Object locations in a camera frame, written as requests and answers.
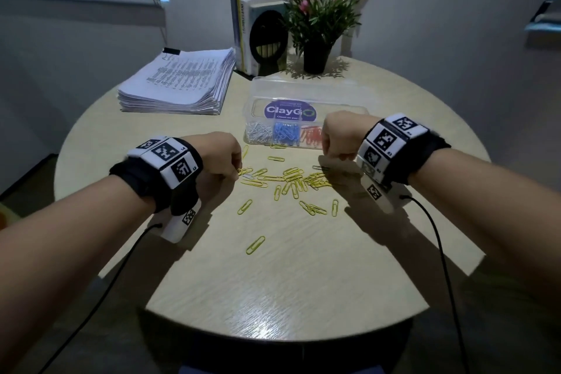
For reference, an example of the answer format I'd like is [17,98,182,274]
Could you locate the person's left hand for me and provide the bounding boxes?
[183,132,243,182]

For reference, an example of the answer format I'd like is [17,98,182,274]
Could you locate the person's right hand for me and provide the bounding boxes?
[321,111,382,164]

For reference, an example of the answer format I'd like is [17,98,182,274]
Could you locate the person's left forearm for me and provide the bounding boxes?
[0,174,157,374]

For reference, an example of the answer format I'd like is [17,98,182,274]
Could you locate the person's right forearm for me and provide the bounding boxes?
[409,148,561,314]

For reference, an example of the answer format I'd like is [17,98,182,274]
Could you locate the heap of red paper clips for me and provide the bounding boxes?
[300,126,325,149]

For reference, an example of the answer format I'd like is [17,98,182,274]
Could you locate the heap of silver paper clips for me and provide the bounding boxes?
[245,121,273,145]

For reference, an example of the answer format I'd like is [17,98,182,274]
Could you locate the heap of blue paper clips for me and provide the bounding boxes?
[273,122,302,147]

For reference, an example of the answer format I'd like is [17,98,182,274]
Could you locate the scattered yellow paper clips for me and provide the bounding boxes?
[237,144,341,256]

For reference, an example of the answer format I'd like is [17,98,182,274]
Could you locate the clear plastic box, purple label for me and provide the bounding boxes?
[242,75,371,149]

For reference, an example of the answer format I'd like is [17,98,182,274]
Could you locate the black wrist tracker, white markers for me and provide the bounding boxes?
[354,113,452,215]
[109,136,205,244]

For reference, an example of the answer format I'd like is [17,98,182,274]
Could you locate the black plant pot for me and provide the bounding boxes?
[302,36,332,75]

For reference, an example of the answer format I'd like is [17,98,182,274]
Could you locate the stack of printed paper sheets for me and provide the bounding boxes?
[117,48,237,116]

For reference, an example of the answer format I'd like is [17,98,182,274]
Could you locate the black bookend with oval cut-out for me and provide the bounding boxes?
[234,9,290,82]

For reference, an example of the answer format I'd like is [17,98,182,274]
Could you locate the pink flower artificial plant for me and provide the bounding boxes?
[280,0,381,59]

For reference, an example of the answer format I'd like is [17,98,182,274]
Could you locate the white book with yellow spine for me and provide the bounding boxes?
[235,0,285,73]

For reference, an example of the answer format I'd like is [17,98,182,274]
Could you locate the dark grey book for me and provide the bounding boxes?
[229,0,279,72]

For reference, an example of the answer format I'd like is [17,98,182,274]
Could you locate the thin black cable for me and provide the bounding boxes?
[399,195,470,374]
[39,223,164,374]

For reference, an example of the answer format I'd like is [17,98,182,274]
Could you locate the grey wall shelf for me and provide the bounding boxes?
[524,0,561,35]

